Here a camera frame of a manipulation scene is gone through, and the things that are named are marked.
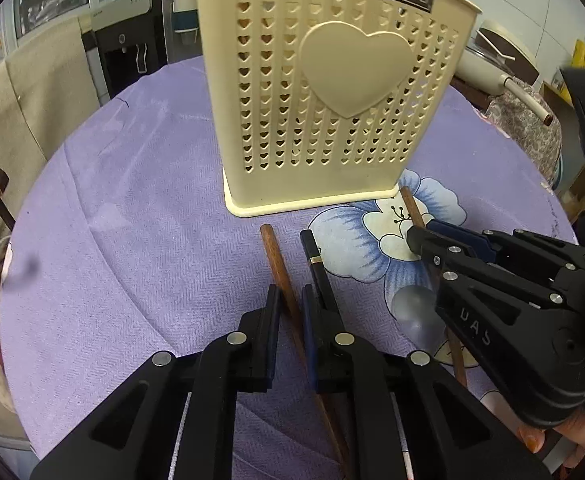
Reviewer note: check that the translucent plastic spoon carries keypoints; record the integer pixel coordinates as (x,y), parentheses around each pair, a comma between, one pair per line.
(415,315)

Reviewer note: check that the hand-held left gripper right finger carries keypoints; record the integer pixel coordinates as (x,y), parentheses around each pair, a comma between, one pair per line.
(313,350)

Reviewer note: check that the purple floral tablecloth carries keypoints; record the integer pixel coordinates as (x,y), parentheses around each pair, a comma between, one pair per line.
(147,210)

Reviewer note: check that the cream plastic utensil holder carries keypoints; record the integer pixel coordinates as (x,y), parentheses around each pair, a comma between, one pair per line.
(352,60)

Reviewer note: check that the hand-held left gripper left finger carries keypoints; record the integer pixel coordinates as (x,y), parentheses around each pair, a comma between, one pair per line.
(272,345)

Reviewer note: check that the yellow packet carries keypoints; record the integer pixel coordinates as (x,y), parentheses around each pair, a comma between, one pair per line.
(581,54)

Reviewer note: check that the brown wooden chopstick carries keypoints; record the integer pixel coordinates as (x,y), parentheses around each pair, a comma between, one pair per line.
(280,270)
(412,207)

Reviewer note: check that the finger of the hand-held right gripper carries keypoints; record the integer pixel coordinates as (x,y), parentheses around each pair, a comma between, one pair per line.
(472,300)
(460,235)

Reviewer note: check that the person's right hand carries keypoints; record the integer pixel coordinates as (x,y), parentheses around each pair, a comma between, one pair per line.
(584,432)

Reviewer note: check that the water dispenser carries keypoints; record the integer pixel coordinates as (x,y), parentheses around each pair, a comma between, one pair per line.
(122,25)

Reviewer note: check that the beige cloth cover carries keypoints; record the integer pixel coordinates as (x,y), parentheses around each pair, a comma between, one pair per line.
(47,85)

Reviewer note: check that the black chopstick with gold band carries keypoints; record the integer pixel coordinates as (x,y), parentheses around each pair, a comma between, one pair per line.
(317,270)

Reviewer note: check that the floral patterned cloth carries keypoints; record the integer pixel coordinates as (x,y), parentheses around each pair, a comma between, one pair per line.
(522,125)

